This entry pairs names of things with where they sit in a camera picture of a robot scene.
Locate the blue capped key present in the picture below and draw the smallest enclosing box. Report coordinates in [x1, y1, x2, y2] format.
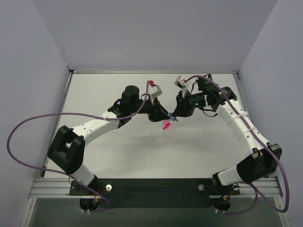
[169, 113, 178, 122]

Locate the pink keychain charm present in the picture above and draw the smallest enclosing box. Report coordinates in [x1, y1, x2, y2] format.
[162, 120, 171, 130]

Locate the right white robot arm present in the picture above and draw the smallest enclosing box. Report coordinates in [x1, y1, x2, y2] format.
[172, 74, 282, 187]

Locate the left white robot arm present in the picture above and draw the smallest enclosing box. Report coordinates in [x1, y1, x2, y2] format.
[47, 85, 169, 195]

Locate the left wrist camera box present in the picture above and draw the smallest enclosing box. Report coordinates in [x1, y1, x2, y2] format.
[149, 85, 162, 98]

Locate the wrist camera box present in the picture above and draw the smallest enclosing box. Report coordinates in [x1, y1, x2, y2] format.
[149, 85, 162, 98]
[174, 75, 187, 89]

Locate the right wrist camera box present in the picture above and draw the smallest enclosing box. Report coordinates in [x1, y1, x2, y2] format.
[174, 75, 187, 89]

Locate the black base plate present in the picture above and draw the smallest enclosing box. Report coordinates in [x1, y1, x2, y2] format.
[80, 178, 240, 210]

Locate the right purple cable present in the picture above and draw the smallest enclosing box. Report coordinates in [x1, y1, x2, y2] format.
[182, 75, 290, 215]

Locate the purple cable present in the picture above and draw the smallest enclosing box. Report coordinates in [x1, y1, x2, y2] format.
[6, 80, 157, 213]
[182, 75, 290, 215]

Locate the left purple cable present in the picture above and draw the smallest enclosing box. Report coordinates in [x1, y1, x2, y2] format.
[6, 80, 157, 213]

